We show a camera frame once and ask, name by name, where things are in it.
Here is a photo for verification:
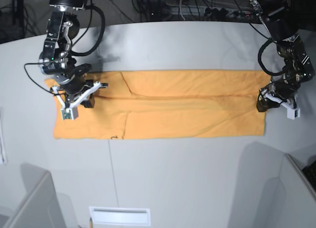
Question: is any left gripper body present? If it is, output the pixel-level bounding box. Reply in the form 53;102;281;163
263;80;300;105

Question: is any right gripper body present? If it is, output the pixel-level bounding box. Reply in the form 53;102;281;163
53;64;93;95

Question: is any orange yellow T-shirt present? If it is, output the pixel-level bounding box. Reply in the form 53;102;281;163
53;70;270;139

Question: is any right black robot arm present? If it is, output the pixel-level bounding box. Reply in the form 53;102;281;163
38;0;108;109

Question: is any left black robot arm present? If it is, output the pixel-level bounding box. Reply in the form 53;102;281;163
249;0;316;117

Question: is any black keyboard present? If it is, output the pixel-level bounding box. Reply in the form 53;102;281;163
302;161;316;189

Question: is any grey partition right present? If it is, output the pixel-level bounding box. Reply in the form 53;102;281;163
282;154;316;228

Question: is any grey partition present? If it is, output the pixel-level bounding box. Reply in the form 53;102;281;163
1;171;66;228
282;154;316;228

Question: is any grey partition left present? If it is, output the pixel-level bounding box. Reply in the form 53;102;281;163
1;171;66;228

